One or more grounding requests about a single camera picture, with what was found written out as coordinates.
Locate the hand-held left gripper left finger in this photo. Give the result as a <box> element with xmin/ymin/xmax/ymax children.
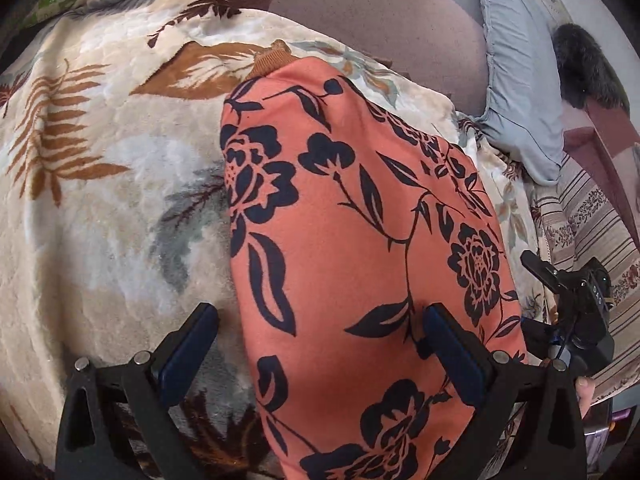
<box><xmin>54</xmin><ymin>302</ymin><xmax>221</xmax><ymax>480</ymax></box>

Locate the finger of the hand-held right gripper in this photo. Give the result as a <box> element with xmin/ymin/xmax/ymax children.
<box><xmin>520</xmin><ymin>317</ymin><xmax>573</xmax><ymax>363</ymax></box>
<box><xmin>520</xmin><ymin>250</ymin><xmax>568</xmax><ymax>288</ymax></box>

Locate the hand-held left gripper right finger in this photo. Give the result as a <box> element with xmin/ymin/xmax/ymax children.
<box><xmin>422</xmin><ymin>302</ymin><xmax>588</xmax><ymax>480</ymax></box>

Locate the orange black floral garment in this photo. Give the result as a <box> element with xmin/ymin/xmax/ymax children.
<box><xmin>219</xmin><ymin>40</ymin><xmax>531</xmax><ymax>480</ymax></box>

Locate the person's right hand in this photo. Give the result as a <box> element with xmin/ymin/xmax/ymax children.
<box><xmin>575</xmin><ymin>377</ymin><xmax>599</xmax><ymax>418</ymax></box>

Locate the striped floral sofa cover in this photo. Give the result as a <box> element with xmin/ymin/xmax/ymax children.
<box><xmin>525</xmin><ymin>152</ymin><xmax>640</xmax><ymax>406</ymax></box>

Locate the purple object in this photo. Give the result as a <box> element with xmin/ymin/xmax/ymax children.
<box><xmin>582</xmin><ymin>407</ymin><xmax>632</xmax><ymax>443</ymax></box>

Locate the cream leaf print blanket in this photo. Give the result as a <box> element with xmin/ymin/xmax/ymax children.
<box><xmin>0</xmin><ymin>0</ymin><xmax>556</xmax><ymax>480</ymax></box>

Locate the grey blue pillow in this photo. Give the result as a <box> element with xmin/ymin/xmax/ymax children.
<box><xmin>470</xmin><ymin>0</ymin><xmax>568</xmax><ymax>186</ymax></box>

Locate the dark furry cloth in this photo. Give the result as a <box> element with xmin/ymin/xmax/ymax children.
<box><xmin>552</xmin><ymin>23</ymin><xmax>631</xmax><ymax>111</ymax></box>

